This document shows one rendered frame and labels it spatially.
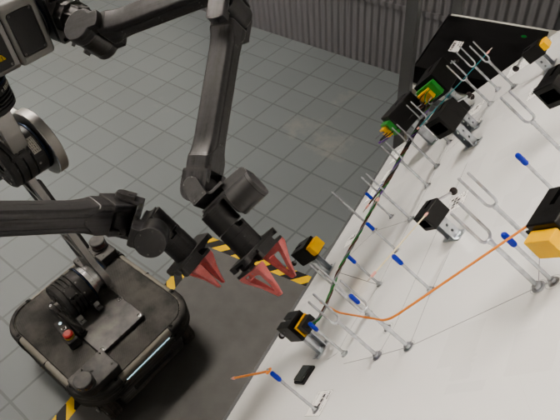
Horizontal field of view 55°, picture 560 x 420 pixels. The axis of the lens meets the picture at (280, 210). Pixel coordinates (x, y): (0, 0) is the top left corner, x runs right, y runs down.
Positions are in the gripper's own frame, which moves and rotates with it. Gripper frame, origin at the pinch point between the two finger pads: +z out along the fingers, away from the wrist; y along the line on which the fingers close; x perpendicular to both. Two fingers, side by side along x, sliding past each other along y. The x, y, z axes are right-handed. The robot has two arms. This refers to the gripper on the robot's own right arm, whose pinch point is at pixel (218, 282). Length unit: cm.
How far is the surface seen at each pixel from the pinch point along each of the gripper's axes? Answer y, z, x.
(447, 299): 8.5, 14.7, -45.6
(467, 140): 53, 17, -25
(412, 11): 92, -5, -2
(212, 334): 14, 50, 120
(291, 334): -2.1, 12.8, -14.7
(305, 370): -5.6, 18.8, -15.8
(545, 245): 6, 3, -69
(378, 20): 240, 23, 148
